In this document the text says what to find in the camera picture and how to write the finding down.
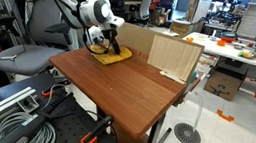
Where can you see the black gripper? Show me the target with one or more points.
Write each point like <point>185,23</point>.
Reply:
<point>109,32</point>

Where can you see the yellow towel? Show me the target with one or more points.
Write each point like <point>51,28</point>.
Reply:
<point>116,58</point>

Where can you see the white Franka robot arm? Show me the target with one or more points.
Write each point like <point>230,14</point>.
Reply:
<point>93,6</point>

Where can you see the large cardboard box red print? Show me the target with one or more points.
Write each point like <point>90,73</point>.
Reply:
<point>136,39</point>

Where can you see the white mesh office chair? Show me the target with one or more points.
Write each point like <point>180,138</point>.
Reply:
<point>145,5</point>

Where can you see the light wood panel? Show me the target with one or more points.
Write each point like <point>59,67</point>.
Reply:
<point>170,55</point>

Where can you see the stacked cardboard boxes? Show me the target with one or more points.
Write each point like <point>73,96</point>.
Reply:
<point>181,28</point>

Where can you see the black clamp orange grip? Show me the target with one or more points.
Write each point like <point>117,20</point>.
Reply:
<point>47,93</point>
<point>87,142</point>

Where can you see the grey padded chair with armrests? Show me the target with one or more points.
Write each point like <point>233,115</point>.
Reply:
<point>25,58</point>

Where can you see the white upright board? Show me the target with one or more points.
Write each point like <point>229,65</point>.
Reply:
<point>199,7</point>

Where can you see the aluminium profile with square end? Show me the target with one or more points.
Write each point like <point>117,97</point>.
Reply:
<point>27,103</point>

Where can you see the orange cup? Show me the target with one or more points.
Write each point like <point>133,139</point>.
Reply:
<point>221,43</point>

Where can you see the white work table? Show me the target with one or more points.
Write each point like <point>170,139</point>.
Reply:
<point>225,50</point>

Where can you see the round grille base white tube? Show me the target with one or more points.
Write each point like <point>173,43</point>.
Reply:
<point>187,134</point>

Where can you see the small cardboard box black print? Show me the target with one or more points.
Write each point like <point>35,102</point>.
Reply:
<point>224,83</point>

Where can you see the plate with food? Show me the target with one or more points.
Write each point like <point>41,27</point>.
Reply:
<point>246,54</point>

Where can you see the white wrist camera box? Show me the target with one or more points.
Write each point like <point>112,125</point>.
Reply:
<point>94,33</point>

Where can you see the metal desk leg frame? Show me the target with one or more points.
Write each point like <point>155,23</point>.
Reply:
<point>156,136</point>

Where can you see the orange floor bracket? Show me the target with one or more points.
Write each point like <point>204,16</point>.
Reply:
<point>225,117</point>

